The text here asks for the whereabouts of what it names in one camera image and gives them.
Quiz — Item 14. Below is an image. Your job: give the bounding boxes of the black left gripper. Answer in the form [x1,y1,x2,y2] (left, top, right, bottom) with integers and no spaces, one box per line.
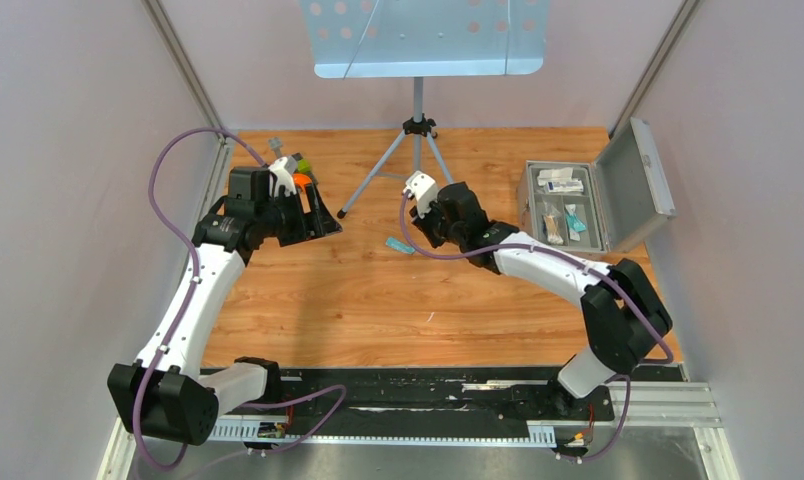
[256,182,342,247]

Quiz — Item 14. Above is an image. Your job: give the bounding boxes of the blue Basewing sachet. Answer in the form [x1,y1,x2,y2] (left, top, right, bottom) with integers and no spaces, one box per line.
[385,237,416,255]

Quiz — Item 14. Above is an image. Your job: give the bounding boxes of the grey metal case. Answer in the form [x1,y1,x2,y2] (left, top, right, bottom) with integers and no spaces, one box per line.
[516,117,677,257]

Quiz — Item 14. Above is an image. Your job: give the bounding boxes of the cotton swabs bag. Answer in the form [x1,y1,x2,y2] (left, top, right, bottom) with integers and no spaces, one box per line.
[543,202,564,246]

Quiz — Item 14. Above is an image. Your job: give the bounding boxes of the white pads zip bag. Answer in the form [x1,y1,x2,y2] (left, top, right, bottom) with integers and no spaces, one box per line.
[536,167,574,186]

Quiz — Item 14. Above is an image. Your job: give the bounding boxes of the grey plastic tray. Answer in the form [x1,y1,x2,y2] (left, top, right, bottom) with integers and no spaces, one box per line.
[522,161,604,255]

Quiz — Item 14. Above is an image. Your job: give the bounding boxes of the small white blue box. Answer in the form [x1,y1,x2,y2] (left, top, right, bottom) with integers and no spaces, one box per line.
[543,178,585,195]

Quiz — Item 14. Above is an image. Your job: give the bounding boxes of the blue white sachet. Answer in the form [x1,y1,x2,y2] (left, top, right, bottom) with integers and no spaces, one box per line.
[565,204,587,235]
[565,213,585,242]

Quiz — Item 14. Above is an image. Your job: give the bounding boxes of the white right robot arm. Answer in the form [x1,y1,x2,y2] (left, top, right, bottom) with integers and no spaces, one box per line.
[399,172,673,418]

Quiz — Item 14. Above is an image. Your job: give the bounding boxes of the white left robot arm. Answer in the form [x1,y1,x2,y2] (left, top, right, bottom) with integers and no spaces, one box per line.
[107,167,342,446]

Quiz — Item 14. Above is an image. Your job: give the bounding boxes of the orange grey toy fixture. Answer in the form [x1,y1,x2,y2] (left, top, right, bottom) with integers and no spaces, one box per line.
[268,137,318,198]

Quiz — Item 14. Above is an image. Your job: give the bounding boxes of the blue music stand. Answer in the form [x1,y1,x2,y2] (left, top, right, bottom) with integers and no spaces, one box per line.
[299,0,551,219]

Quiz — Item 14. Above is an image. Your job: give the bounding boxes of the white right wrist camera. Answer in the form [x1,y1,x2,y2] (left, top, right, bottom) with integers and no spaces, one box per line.
[403,170,439,218]

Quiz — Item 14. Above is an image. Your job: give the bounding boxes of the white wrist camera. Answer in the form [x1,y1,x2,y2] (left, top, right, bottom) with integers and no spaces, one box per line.
[268,156,298,198]
[403,170,439,218]

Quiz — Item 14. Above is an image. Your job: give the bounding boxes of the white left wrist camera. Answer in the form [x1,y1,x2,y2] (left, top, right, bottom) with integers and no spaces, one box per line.
[268,156,298,198]

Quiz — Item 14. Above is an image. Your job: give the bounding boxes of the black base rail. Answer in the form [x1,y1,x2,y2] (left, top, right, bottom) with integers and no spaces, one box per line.
[203,362,687,442]

